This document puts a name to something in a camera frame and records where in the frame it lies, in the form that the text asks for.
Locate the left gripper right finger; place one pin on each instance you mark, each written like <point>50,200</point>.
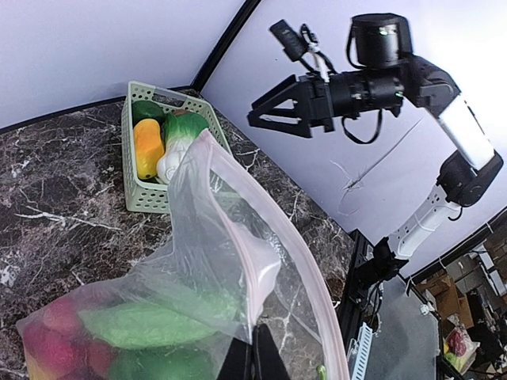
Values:
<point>267,363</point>

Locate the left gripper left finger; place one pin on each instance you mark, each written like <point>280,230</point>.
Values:
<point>238,363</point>

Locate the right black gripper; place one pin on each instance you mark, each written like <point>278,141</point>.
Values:
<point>307,96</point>

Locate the green bell pepper toy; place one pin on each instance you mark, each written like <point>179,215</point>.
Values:
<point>184,362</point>

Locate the light green bitter gourd toy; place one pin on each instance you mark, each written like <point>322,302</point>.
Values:
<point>139,325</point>

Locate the clear zip top bag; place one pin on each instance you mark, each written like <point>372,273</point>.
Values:
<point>229,237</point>

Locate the pale green plastic basket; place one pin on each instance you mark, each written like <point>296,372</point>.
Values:
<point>150,197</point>

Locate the red strawberry toy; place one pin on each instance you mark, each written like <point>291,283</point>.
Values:
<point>57,345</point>

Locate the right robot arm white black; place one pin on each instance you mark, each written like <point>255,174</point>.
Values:
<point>388,144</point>

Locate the bok choy toy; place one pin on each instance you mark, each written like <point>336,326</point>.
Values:
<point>178,132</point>

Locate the dark green avocado toy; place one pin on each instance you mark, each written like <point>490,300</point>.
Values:
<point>142,110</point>

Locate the white slotted cable duct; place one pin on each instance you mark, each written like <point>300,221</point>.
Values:
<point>359,351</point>

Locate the right black frame post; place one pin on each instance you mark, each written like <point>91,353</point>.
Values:
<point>225,41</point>

